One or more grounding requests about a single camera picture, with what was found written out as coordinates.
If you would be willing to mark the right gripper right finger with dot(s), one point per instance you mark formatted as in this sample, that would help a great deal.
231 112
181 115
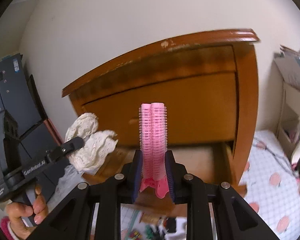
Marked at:
169 167

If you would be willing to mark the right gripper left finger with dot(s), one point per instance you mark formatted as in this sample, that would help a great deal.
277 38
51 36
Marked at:
136 171

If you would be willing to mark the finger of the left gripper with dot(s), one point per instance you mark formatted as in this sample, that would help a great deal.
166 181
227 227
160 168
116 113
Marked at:
65 150

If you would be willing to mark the cream lace cloth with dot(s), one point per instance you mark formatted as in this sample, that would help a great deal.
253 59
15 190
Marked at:
97 144

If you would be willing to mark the pink hair roller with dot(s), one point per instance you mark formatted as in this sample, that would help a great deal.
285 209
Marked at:
153 145

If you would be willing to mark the orange snack packet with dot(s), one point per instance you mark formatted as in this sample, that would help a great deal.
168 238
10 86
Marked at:
151 219

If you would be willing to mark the colourful block toy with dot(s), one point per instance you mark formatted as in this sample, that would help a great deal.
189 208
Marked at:
135 235

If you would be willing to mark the person's left hand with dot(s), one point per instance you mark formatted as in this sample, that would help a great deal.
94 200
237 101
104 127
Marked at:
16 211

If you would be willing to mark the lower wooden drawer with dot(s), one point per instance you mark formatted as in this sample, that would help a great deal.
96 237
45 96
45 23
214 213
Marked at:
212 163

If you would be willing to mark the white tray teal rim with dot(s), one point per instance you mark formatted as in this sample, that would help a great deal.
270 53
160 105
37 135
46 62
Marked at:
169 228

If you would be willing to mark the wooden nightstand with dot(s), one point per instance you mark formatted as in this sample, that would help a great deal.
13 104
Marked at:
208 82

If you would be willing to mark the grid pattern floor mat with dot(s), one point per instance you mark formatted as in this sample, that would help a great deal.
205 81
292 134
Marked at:
272 187

